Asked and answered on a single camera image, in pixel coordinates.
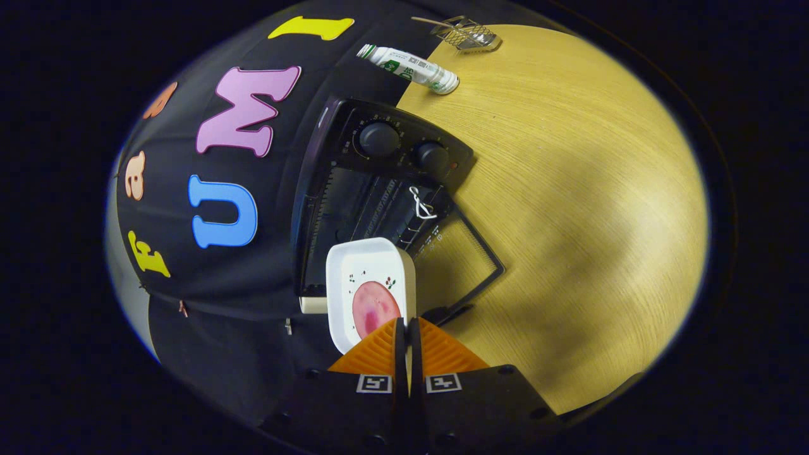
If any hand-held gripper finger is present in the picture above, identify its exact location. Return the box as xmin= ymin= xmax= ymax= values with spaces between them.
xmin=259 ymin=317 xmax=411 ymax=455
xmin=408 ymin=317 xmax=560 ymax=455

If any pink meat slice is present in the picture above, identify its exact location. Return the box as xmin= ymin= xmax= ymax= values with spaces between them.
xmin=351 ymin=281 xmax=402 ymax=339

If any white square plate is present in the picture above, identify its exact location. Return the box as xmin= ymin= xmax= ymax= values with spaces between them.
xmin=325 ymin=237 xmax=417 ymax=355

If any black toaster oven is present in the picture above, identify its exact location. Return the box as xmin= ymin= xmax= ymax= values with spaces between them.
xmin=291 ymin=96 xmax=506 ymax=326

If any white bottle with green label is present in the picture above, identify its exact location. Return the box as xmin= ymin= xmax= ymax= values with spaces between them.
xmin=356 ymin=44 xmax=461 ymax=96

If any metal wire basket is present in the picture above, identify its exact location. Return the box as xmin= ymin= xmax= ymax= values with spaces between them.
xmin=433 ymin=16 xmax=503 ymax=53

